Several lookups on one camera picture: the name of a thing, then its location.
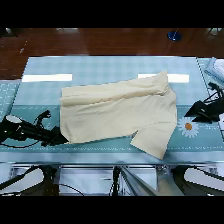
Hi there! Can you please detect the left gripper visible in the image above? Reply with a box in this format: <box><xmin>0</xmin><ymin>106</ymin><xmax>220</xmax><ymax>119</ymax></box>
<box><xmin>40</xmin><ymin>125</ymin><xmax>70</xmax><ymax>148</ymax></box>

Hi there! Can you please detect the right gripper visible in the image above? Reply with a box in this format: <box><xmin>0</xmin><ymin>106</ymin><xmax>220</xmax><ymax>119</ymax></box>
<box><xmin>184</xmin><ymin>99</ymin><xmax>221</xmax><ymax>124</ymax></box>

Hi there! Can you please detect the cream T-shirt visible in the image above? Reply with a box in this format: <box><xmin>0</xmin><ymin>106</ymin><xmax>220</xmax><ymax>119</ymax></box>
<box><xmin>59</xmin><ymin>69</ymin><xmax>179</xmax><ymax>161</ymax></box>

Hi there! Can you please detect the white garment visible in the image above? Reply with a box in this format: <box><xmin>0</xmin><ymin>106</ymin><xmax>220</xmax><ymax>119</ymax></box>
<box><xmin>203</xmin><ymin>58</ymin><xmax>224</xmax><ymax>81</ymax></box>

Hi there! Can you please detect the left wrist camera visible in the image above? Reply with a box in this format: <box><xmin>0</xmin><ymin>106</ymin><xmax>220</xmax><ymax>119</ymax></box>
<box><xmin>34</xmin><ymin>109</ymin><xmax>53</xmax><ymax>129</ymax></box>

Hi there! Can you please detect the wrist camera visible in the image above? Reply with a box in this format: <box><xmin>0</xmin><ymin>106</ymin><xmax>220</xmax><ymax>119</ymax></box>
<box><xmin>207</xmin><ymin>81</ymin><xmax>224</xmax><ymax>102</ymax></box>
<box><xmin>34</xmin><ymin>109</ymin><xmax>53</xmax><ymax>129</ymax></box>

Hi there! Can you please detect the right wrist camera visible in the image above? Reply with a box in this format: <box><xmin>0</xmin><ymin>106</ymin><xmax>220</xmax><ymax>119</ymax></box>
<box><xmin>207</xmin><ymin>81</ymin><xmax>224</xmax><ymax>102</ymax></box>

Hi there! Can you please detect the black cable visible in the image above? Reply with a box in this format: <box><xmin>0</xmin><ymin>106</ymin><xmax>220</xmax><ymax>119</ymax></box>
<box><xmin>0</xmin><ymin>139</ymin><xmax>43</xmax><ymax>150</ymax></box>
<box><xmin>54</xmin><ymin>182</ymin><xmax>85</xmax><ymax>197</ymax></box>

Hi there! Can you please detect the silver frame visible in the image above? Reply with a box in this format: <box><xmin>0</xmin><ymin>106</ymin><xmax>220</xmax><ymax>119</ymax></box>
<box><xmin>0</xmin><ymin>162</ymin><xmax>224</xmax><ymax>197</ymax></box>

